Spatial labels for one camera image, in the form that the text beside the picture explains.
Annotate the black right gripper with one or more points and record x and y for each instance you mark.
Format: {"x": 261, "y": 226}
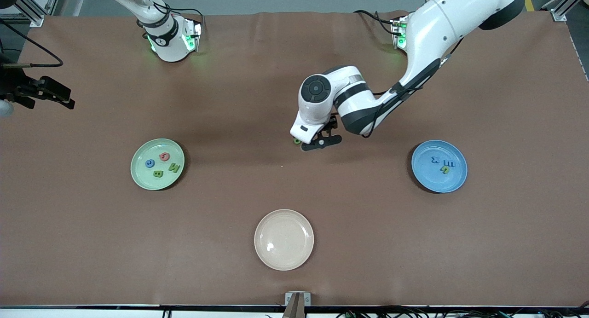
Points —
{"x": 13, "y": 84}

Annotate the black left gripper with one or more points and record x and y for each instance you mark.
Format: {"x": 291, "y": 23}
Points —
{"x": 332, "y": 124}

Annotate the blue foam letter x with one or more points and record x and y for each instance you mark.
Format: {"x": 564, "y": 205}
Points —
{"x": 435, "y": 159}

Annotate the blue foam letter C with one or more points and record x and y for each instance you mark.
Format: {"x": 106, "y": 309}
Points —
{"x": 150, "y": 163}

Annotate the red foam letter G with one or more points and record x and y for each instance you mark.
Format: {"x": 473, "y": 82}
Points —
{"x": 164, "y": 157}

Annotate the green foam letter B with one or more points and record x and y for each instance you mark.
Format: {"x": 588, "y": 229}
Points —
{"x": 158, "y": 173}

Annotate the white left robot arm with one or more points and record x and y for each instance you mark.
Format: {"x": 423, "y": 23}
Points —
{"x": 441, "y": 23}

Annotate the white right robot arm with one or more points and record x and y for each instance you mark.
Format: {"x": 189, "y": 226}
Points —
{"x": 165, "y": 37}

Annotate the brown table mat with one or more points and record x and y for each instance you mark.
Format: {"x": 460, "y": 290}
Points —
{"x": 294, "y": 193}

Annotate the blue plate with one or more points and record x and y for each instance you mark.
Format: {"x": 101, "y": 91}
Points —
{"x": 428, "y": 175}

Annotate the beige plate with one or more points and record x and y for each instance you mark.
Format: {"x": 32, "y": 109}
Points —
{"x": 284, "y": 239}

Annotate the green plate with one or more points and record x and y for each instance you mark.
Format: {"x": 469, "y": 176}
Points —
{"x": 142, "y": 175}

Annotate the metal mount bracket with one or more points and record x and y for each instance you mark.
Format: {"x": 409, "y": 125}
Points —
{"x": 289, "y": 299}

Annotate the grey camera stand pole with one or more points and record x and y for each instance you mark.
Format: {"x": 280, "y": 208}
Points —
{"x": 294, "y": 309}

